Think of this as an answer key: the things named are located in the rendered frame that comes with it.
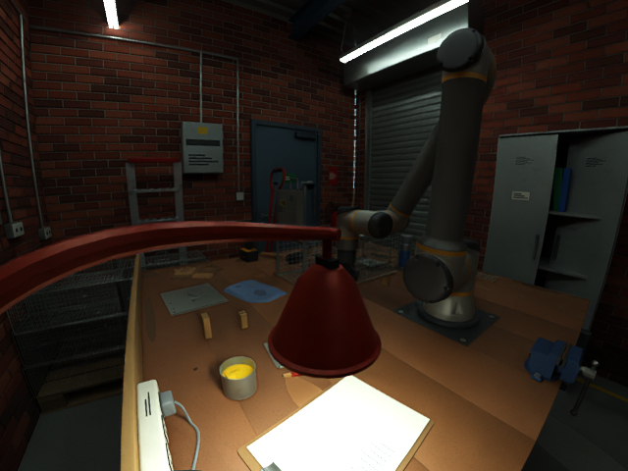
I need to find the grey electrical panel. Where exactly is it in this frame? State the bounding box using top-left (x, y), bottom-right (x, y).
top-left (181, 121), bottom-right (226, 175)

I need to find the grey base plate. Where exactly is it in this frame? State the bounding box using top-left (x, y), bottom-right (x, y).
top-left (395, 299), bottom-right (501, 347)

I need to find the blue binder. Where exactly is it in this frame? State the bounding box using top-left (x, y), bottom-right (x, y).
top-left (560, 167), bottom-right (574, 213)

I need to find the ceiling tube light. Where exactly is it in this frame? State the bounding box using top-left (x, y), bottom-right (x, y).
top-left (101, 0), bottom-right (122, 31)
top-left (338, 0), bottom-right (471, 65)

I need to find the wire cage trap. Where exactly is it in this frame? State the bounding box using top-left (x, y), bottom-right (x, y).
top-left (274, 233), bottom-right (399, 287)

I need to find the grey stepladder with red top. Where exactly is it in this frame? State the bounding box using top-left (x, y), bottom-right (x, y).
top-left (124, 157), bottom-right (188, 267)

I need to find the grey plug with cable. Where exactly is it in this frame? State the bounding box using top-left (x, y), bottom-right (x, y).
top-left (158, 390), bottom-right (203, 471)

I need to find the wire mesh shelf unit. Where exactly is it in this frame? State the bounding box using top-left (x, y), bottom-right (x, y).
top-left (6, 254), bottom-right (136, 370)

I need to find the blue steel door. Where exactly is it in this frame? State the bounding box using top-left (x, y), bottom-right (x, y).
top-left (250, 119), bottom-right (323, 252)

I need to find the blue cloth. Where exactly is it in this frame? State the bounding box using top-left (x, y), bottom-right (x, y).
top-left (224, 279), bottom-right (288, 305)

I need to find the red desk lamp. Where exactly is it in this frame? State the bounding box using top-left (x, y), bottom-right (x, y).
top-left (0, 221), bottom-right (383, 380)

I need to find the grey metal plate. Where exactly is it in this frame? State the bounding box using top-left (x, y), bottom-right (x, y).
top-left (160, 282), bottom-right (231, 317)

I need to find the brown cardboard piece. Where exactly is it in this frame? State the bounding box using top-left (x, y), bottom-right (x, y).
top-left (170, 266), bottom-right (213, 282)

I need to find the grey tin of yellow paste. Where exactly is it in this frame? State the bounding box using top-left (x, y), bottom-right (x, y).
top-left (218, 355), bottom-right (259, 401)

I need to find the clipboard with white paper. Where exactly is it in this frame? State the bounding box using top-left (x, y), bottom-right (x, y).
top-left (236, 374), bottom-right (436, 471)

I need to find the wire mesh panel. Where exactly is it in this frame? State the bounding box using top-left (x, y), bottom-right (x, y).
top-left (138, 249), bottom-right (208, 271)

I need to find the grey metal cabinet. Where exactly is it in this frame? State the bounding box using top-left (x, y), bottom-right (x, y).
top-left (482, 126), bottom-right (628, 336)

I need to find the blue spray can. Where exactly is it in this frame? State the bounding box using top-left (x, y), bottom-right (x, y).
top-left (398, 234), bottom-right (416, 269)

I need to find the grey roller door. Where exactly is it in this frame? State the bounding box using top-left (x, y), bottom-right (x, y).
top-left (342, 28), bottom-right (472, 237)

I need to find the white power strip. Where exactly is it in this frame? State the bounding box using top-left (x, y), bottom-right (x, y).
top-left (135, 379), bottom-right (176, 471)

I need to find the wooden pallet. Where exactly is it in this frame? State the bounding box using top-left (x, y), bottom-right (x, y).
top-left (35, 361), bottom-right (125, 412)

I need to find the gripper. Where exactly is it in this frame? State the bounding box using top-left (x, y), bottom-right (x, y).
top-left (336, 241), bottom-right (362, 283)

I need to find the blue bench vise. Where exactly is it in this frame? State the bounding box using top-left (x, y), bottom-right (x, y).
top-left (523, 337), bottom-right (601, 417)

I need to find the grey flat card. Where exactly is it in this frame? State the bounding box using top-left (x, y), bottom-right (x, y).
top-left (262, 340), bottom-right (286, 370)

